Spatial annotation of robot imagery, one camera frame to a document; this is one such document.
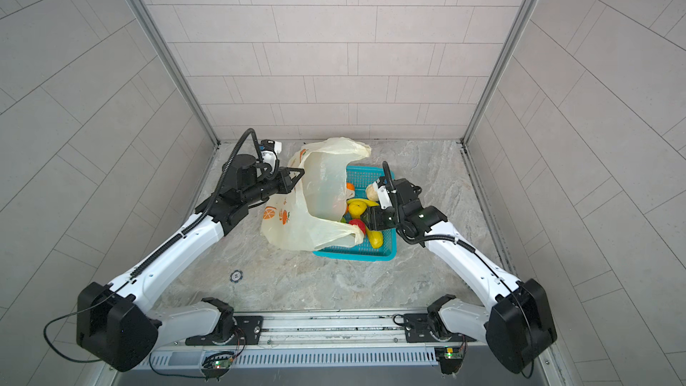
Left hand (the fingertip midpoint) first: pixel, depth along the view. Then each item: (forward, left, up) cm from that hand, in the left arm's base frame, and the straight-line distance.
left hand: (309, 168), depth 73 cm
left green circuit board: (-43, +21, -23) cm, 53 cm away
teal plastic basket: (+4, -14, -10) cm, 18 cm away
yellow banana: (+3, -17, -23) cm, 29 cm away
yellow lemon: (-11, -20, -23) cm, 32 cm away
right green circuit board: (-41, -38, -26) cm, 62 cm away
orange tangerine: (+3, -11, -13) cm, 18 cm away
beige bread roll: (+6, -19, -22) cm, 29 cm away
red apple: (-14, -14, -4) cm, 21 cm away
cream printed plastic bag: (-12, -1, -4) cm, 13 cm away
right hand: (-7, -17, -14) cm, 23 cm away
